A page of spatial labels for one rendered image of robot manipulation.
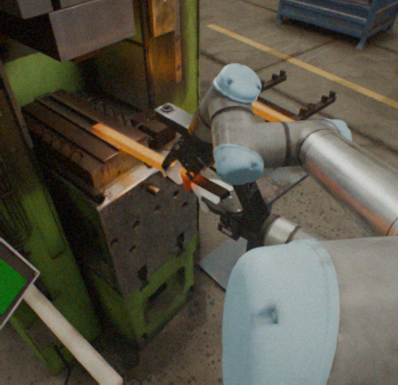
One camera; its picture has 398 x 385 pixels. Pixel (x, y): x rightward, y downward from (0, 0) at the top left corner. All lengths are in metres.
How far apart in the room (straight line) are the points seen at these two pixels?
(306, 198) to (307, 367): 2.15
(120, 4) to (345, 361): 0.79
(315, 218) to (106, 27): 1.70
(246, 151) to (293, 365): 0.40
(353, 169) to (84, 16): 0.59
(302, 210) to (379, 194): 1.86
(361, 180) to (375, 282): 0.22
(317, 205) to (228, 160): 1.78
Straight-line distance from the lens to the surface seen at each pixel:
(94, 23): 0.83
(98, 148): 1.01
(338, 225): 2.24
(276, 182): 1.30
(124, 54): 1.24
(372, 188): 0.41
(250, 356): 0.21
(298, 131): 0.59
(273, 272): 0.22
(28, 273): 0.79
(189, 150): 0.76
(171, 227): 1.25
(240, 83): 0.61
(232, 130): 0.57
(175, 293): 1.66
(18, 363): 1.85
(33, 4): 0.76
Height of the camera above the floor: 1.58
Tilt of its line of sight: 43 degrees down
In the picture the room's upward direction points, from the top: straight up
